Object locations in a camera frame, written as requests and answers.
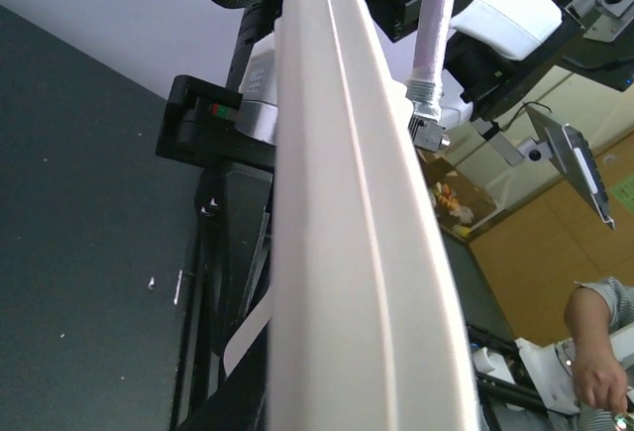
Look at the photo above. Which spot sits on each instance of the cardboard box with toys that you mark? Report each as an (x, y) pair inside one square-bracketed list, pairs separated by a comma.
[(459, 204)]

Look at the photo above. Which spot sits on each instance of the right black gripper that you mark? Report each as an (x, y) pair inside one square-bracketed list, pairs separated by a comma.
[(234, 202)]

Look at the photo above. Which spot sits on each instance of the person forearm striped sleeve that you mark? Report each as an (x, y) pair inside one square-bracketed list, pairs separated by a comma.
[(597, 309)]

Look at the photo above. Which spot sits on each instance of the black aluminium front rail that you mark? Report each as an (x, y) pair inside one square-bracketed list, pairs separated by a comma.
[(508, 399)]

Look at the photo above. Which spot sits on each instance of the person hand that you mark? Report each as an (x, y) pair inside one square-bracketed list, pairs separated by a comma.
[(599, 380)]

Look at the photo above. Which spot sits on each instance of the silver monitor on mount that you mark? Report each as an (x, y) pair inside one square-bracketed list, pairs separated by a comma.
[(568, 151)]

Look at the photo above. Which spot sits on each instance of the beige phone case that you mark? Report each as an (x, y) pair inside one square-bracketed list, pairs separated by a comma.
[(366, 330)]

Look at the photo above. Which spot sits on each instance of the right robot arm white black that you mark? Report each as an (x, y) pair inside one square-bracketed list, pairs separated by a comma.
[(496, 50)]

